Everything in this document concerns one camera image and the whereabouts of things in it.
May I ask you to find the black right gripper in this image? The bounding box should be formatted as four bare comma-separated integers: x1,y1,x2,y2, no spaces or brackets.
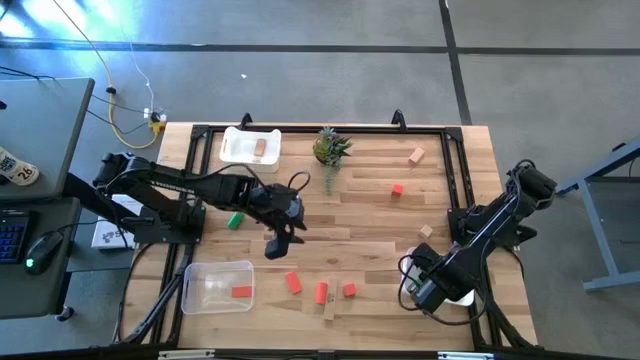
410,243,476,315

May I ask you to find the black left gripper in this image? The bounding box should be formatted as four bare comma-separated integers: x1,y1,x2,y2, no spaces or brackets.
248,182,308,261

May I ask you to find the long natural wooden plank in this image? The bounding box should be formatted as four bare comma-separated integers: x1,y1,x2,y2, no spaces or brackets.
322,277,340,322

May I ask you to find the white plastic bin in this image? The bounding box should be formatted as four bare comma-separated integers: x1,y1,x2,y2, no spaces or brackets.
401,247,476,307
218,125,283,175

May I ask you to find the clear plastic bin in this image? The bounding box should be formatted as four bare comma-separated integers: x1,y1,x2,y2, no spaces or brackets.
180,259,256,316

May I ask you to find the potted succulent plant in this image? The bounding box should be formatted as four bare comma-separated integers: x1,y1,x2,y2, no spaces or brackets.
312,125,354,197

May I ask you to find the white printed booklet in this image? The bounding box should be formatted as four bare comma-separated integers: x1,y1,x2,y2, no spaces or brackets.
91,193,137,250

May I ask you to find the black computer mouse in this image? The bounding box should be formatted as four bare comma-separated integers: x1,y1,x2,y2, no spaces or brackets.
23,229,65,276

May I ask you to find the dark grey desk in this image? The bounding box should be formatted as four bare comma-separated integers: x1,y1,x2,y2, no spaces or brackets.
0,196,83,321

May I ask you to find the backlit black keyboard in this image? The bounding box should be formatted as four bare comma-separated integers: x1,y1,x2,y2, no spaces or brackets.
0,209,27,265

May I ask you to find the silver metal bracket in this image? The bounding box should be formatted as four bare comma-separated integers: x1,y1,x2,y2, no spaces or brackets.
437,351,496,360
157,349,216,360

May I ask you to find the black aluminium table frame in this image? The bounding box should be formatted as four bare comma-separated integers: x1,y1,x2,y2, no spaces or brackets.
119,122,539,351

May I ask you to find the grey metal table frame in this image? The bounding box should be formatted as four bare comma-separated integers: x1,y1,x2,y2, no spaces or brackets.
551,138,640,294

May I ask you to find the yellow power cable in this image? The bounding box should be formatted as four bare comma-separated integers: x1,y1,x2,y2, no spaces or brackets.
51,0,167,151

